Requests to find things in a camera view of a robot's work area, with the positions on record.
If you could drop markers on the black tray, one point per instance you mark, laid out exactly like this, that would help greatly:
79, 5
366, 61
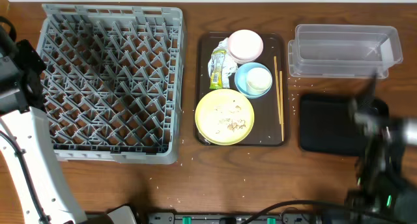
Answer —
326, 126

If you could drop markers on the grey plastic dish rack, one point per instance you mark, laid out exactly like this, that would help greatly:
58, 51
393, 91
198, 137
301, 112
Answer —
113, 81

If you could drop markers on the clear plastic bin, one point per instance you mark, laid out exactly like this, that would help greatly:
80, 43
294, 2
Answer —
343, 51

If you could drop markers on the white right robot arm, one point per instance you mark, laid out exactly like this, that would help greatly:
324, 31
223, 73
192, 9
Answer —
382, 188

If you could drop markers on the pink bowl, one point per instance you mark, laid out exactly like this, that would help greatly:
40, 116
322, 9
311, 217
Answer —
244, 46

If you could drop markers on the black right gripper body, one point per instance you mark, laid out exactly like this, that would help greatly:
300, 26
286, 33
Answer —
367, 108

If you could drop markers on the dark brown serving tray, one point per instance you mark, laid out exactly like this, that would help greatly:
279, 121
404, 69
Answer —
266, 131

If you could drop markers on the light blue bowl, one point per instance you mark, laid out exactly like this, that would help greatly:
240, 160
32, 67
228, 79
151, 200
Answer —
240, 79

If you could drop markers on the green snack wrapper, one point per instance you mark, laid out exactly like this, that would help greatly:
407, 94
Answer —
218, 58

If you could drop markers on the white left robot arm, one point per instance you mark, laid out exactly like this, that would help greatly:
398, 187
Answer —
44, 194

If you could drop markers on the wooden chopstick right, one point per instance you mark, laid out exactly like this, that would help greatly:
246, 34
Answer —
281, 107

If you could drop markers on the cream plastic cup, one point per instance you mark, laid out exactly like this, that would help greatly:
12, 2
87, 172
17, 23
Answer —
258, 80

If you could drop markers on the yellow plate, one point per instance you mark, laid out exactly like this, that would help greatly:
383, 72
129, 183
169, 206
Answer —
224, 117

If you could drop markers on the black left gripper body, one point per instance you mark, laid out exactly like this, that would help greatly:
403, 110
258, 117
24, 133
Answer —
29, 55

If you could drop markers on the black power strip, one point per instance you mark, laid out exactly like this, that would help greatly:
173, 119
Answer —
284, 218

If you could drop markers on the wooden chopstick left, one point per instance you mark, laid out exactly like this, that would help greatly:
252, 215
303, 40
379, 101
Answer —
276, 73

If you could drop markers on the wooden chopstick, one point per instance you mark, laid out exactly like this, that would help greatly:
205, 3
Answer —
276, 73
281, 107

